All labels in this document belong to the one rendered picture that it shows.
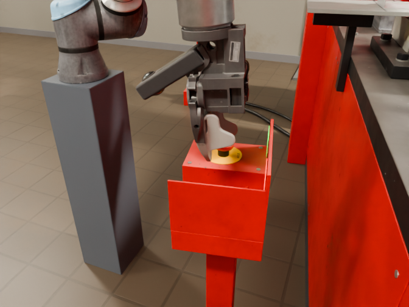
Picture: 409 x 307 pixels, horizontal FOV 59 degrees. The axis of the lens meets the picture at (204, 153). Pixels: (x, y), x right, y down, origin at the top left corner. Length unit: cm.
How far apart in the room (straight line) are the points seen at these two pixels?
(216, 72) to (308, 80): 150
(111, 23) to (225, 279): 76
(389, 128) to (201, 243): 37
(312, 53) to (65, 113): 125
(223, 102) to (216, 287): 45
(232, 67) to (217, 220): 25
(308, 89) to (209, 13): 156
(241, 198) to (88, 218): 92
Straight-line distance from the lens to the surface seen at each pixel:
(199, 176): 67
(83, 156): 124
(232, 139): 55
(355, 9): 98
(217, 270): 79
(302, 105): 204
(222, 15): 48
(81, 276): 157
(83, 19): 112
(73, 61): 114
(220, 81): 50
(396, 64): 92
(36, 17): 576
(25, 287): 161
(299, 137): 212
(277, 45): 415
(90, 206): 136
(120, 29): 114
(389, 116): 71
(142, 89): 55
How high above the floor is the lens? 114
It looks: 30 degrees down
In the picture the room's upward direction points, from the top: straight up
